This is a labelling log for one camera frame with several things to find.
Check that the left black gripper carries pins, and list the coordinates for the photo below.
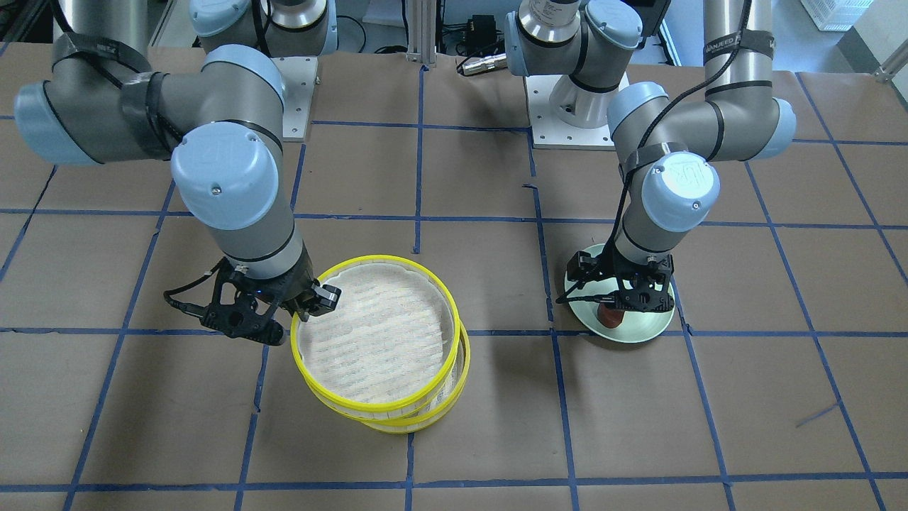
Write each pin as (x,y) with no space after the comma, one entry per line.
(586,266)

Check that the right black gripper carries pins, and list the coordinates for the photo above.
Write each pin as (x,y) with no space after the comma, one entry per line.
(289,287)

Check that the brown bun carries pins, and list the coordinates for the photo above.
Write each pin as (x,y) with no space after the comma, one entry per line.
(609,318)

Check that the yellow steamer layer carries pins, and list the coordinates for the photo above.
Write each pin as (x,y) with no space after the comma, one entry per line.
(390,344)
(430,413)

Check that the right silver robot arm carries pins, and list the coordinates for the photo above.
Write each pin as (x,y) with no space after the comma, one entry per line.
(220,130)

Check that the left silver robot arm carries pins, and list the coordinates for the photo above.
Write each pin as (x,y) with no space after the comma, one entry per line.
(666,147)

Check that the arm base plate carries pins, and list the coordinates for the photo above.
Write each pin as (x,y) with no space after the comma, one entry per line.
(300,77)
(566,117)

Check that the aluminium frame post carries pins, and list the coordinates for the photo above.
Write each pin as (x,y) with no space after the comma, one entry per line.
(422,24)

